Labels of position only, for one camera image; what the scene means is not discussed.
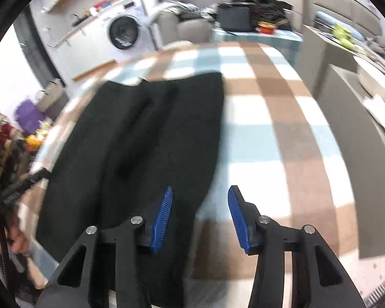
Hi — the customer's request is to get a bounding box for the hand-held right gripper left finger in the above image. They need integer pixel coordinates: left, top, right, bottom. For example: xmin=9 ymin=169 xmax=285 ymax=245
xmin=46 ymin=186 xmax=174 ymax=308

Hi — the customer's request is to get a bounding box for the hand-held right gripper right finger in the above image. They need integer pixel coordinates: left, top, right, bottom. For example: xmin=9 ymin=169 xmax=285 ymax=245
xmin=228 ymin=185 xmax=368 ymax=308

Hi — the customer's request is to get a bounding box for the black knit top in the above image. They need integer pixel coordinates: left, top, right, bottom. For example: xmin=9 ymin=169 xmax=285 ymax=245
xmin=35 ymin=72 xmax=225 ymax=308

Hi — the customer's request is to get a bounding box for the pile of black clothes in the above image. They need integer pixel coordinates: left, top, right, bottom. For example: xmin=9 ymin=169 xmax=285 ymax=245
xmin=233 ymin=0 xmax=292 ymax=29

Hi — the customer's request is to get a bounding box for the person's left hand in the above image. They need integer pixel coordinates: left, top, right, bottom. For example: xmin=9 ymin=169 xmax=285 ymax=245
xmin=0 ymin=225 xmax=29 ymax=254

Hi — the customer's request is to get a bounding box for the yellow toy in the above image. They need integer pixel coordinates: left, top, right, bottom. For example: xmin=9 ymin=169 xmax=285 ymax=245
xmin=26 ymin=135 xmax=42 ymax=150

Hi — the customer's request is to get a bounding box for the cluttered storage shelf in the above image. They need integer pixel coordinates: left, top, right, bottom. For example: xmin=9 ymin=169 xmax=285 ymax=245
xmin=0 ymin=99 xmax=23 ymax=180

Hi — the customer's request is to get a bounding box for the purple bag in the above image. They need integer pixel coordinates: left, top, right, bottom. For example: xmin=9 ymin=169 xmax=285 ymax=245
xmin=14 ymin=99 xmax=44 ymax=132

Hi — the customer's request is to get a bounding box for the checkered brown blue blanket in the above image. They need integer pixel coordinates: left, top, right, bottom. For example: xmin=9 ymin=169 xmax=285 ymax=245
xmin=17 ymin=42 xmax=363 ymax=308

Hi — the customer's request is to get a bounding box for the woven storage basket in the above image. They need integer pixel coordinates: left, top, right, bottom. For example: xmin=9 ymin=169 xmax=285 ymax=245
xmin=37 ymin=79 xmax=68 ymax=110

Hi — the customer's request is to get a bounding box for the dark glass door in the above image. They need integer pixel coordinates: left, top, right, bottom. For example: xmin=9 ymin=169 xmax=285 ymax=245
xmin=14 ymin=6 xmax=60 ymax=87

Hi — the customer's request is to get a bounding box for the white kitchen counter cabinet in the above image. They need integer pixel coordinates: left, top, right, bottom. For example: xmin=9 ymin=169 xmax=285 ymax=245
xmin=46 ymin=0 xmax=142 ymax=81

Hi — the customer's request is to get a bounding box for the white round stool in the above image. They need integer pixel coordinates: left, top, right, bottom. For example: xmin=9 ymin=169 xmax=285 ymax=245
xmin=163 ymin=40 xmax=195 ymax=50

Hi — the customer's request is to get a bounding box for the white folded paper towel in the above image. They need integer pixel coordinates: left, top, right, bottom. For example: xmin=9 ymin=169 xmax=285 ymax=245
xmin=363 ymin=94 xmax=385 ymax=138

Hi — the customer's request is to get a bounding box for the small table with checkered cloth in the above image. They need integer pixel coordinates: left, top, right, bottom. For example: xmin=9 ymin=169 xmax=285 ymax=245
xmin=210 ymin=27 xmax=304 ymax=68

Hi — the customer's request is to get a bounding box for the white washing machine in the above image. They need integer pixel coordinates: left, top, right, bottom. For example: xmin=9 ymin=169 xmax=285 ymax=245
xmin=107 ymin=0 xmax=158 ymax=61

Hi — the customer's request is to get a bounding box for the red bowl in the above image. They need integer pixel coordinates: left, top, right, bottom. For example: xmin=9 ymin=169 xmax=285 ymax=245
xmin=257 ymin=21 xmax=276 ymax=35

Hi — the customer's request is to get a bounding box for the grey sofa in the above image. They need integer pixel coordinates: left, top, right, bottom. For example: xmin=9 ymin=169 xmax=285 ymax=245
xmin=154 ymin=0 xmax=309 ymax=44

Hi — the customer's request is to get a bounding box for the white basin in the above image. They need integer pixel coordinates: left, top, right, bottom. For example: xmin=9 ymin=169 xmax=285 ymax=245
xmin=356 ymin=56 xmax=385 ymax=97

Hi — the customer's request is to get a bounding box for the black countertop cooker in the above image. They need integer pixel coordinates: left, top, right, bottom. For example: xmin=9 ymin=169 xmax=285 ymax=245
xmin=217 ymin=3 xmax=254 ymax=33

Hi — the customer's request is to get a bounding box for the white grey cloth on sofa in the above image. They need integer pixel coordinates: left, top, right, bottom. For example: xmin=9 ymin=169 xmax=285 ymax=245
xmin=146 ymin=2 xmax=212 ymax=26

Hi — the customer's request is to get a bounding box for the light blue pillow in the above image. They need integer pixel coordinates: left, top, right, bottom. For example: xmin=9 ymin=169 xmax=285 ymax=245
xmin=314 ymin=11 xmax=373 ymax=39

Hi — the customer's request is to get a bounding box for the grey crumpled clothing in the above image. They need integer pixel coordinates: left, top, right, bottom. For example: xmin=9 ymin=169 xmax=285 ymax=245
xmin=366 ymin=35 xmax=385 ymax=58

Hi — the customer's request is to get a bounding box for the grey padded headboard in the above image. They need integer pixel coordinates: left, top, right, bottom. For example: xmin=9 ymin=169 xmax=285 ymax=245
xmin=305 ymin=0 xmax=382 ymax=37

